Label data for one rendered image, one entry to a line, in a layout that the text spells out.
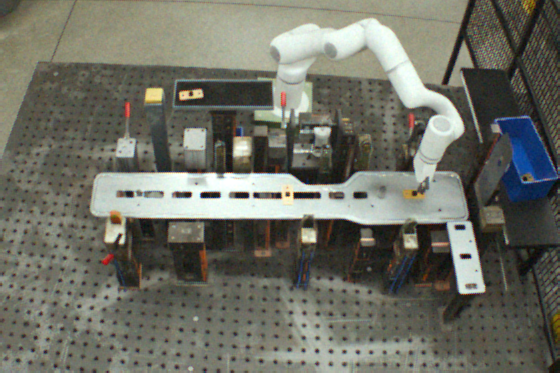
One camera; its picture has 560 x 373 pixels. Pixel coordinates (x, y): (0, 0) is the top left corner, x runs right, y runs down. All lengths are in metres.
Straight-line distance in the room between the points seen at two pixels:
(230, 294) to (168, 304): 0.24
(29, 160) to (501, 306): 2.10
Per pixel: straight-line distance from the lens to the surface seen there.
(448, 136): 2.02
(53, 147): 2.88
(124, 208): 2.25
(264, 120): 2.73
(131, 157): 2.31
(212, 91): 2.34
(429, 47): 4.45
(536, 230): 2.39
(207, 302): 2.38
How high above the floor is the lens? 2.87
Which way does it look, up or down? 53 degrees down
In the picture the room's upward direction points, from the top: 5 degrees clockwise
